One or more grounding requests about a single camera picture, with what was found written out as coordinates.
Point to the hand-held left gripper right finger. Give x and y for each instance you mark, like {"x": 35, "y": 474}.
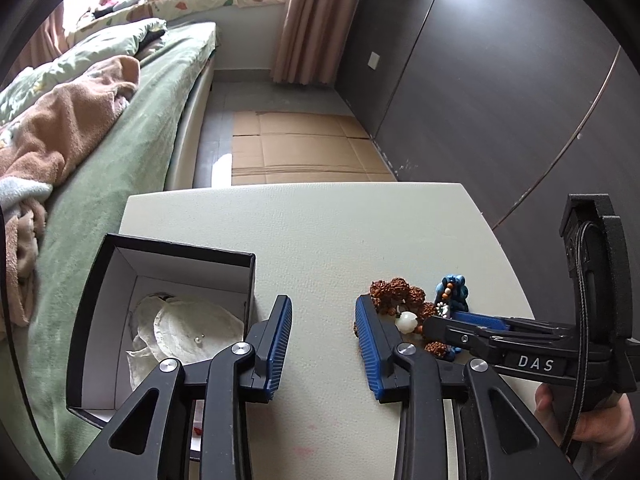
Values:
{"x": 367, "y": 345}

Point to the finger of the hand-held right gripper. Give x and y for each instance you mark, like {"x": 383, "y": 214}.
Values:
{"x": 475, "y": 318}
{"x": 450, "y": 334}

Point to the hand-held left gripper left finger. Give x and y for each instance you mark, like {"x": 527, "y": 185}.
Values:
{"x": 280, "y": 340}

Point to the blue tassel knot ornament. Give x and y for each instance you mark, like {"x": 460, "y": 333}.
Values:
{"x": 457, "y": 287}

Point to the white round bead pendant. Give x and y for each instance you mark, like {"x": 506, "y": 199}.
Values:
{"x": 406, "y": 322}

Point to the black jewelry box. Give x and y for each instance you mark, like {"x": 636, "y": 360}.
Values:
{"x": 82, "y": 350}

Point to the person's right hand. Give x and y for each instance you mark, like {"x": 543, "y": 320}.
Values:
{"x": 600, "y": 425}

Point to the white cloth pouch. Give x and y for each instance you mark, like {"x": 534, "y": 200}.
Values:
{"x": 200, "y": 325}
{"x": 142, "y": 340}

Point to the white low table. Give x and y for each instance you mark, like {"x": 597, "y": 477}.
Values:
{"x": 325, "y": 240}

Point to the flattened cardboard sheet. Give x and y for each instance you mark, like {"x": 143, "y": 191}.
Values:
{"x": 300, "y": 145}

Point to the white upholstered bed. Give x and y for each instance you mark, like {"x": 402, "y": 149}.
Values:
{"x": 192, "y": 130}

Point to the dark grey wardrobe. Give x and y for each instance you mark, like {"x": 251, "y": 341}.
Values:
{"x": 475, "y": 85}

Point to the green bed sheet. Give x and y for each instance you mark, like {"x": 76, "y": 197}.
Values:
{"x": 125, "y": 160}

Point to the pink fleece robe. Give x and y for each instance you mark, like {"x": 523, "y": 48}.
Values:
{"x": 65, "y": 120}

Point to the pink curtain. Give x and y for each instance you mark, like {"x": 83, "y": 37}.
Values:
{"x": 47, "y": 40}
{"x": 320, "y": 20}

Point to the floral quilt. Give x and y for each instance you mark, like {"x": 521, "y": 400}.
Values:
{"x": 100, "y": 45}

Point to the floral window seat cushion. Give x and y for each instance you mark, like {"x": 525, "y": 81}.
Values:
{"x": 200, "y": 2}

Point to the white wall socket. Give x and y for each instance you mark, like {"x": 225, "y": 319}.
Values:
{"x": 374, "y": 60}

